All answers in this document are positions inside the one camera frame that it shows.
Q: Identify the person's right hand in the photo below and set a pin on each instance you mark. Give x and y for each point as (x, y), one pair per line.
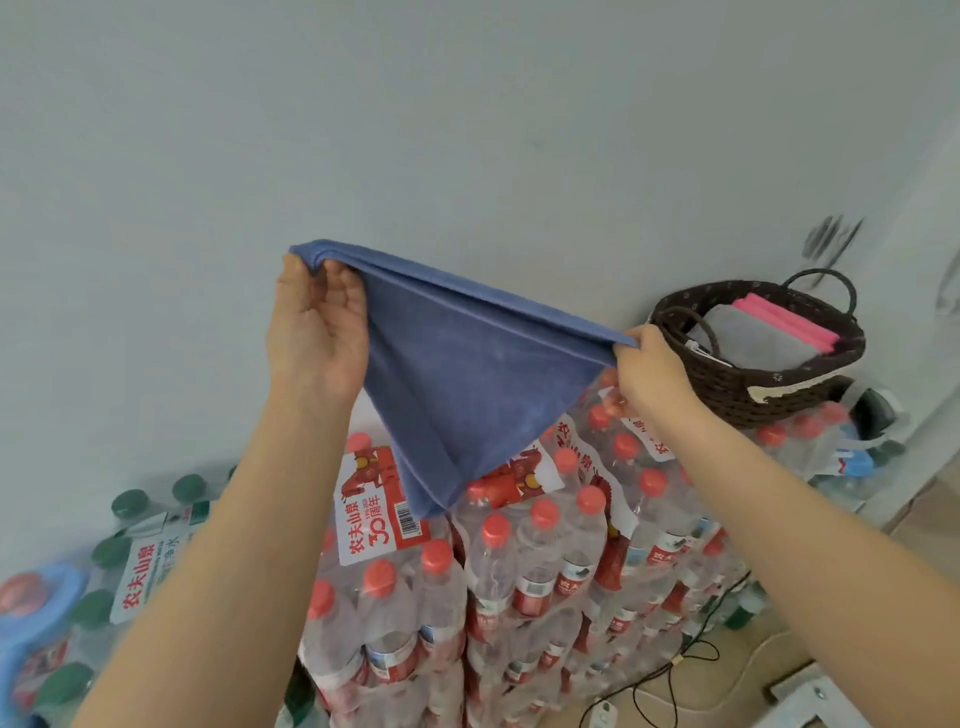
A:
(652, 375)

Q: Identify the person's left hand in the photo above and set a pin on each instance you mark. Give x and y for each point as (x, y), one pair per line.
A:
(319, 337)

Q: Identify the brown woven basket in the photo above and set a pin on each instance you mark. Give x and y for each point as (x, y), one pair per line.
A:
(720, 390)

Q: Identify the grey towel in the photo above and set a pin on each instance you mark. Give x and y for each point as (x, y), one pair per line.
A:
(750, 337)

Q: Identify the pink towel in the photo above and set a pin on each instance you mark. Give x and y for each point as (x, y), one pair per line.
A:
(787, 330)
(810, 322)

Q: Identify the blue towel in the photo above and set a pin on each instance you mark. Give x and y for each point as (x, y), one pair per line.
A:
(465, 375)

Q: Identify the person's left forearm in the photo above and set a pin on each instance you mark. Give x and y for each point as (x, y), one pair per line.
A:
(210, 585)

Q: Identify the person's right forearm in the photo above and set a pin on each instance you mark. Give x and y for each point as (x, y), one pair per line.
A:
(825, 570)

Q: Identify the black bag white rim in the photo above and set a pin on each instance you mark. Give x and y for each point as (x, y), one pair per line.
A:
(874, 416)

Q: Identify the stack of bottled water packs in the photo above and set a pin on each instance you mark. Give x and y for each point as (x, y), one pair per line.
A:
(525, 585)

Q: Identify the white power strip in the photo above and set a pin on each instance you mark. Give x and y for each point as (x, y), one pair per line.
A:
(604, 716)

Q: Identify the blue lidded water jug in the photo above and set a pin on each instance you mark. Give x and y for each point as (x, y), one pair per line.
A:
(37, 607)

